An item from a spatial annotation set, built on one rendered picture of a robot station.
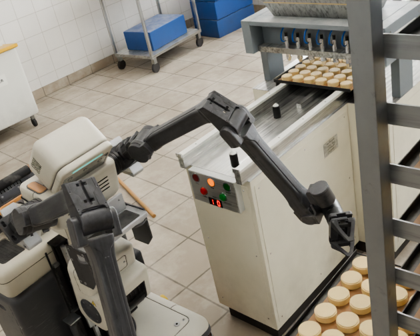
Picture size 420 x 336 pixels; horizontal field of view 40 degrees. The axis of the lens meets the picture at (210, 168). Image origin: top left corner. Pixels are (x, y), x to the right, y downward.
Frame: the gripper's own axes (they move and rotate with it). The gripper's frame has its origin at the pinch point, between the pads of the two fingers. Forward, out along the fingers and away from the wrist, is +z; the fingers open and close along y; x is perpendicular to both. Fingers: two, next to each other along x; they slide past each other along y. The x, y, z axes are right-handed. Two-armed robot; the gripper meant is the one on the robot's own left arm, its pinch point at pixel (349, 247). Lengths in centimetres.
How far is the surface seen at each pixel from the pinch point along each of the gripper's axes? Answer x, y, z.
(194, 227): 43, 103, -152
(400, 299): -2.5, -8.2, 28.7
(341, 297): 9.6, -7.0, 24.5
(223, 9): -18, 88, -508
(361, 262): 1.7, -7.1, 14.1
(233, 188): 25, 15, -57
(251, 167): 18, 7, -59
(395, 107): 13, -72, 56
